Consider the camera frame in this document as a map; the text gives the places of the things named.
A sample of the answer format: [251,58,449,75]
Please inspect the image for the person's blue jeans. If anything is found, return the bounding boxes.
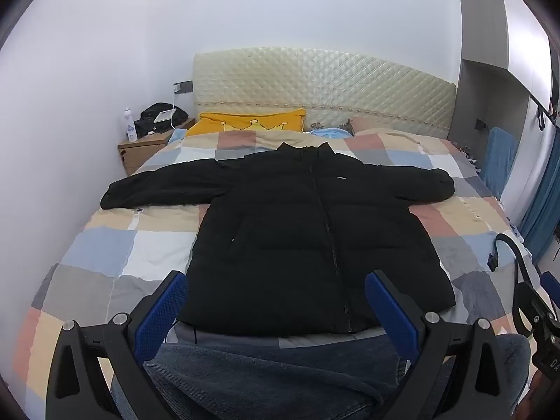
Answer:
[108,330,532,420]

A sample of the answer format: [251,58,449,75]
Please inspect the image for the black puffer jacket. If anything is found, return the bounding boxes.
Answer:
[100,142,456,339]

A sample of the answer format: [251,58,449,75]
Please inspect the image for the checked patchwork quilt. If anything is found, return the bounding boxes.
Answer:
[13,128,533,403]

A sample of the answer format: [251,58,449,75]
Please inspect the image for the cream quilted headboard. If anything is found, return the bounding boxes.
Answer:
[192,47,457,141]

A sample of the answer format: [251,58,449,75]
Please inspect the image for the wooden nightstand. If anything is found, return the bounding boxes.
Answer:
[117,117,197,176]

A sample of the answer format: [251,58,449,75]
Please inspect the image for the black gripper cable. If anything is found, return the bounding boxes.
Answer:
[489,233,533,281]

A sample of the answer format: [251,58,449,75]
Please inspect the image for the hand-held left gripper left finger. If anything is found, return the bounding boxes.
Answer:
[46,270,190,420]

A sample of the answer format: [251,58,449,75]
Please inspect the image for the pink pillow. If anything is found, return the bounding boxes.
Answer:
[349,116,440,137]

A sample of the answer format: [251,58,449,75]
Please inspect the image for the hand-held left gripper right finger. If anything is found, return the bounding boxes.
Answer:
[364,270,513,420]

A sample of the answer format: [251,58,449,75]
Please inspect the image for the white spray bottle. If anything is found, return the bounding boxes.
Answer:
[123,107,137,143]

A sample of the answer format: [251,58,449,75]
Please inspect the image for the blue hanging cloth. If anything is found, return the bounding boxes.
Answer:
[480,126,519,202]

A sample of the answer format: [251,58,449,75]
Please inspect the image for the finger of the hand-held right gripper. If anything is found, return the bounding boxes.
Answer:
[513,270,560,343]

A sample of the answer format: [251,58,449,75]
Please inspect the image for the blue curtain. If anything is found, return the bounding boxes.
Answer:
[516,125,560,257]

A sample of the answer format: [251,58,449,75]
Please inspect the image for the light blue pillow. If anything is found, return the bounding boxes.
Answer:
[308,127,354,140]

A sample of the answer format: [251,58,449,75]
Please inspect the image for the yellow pillow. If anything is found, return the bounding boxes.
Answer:
[185,108,307,137]

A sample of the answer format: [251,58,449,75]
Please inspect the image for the black bag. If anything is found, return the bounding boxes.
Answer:
[134,102,190,138]

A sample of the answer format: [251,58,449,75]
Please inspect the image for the grey wall cabinet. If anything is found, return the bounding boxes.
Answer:
[448,0,560,211]

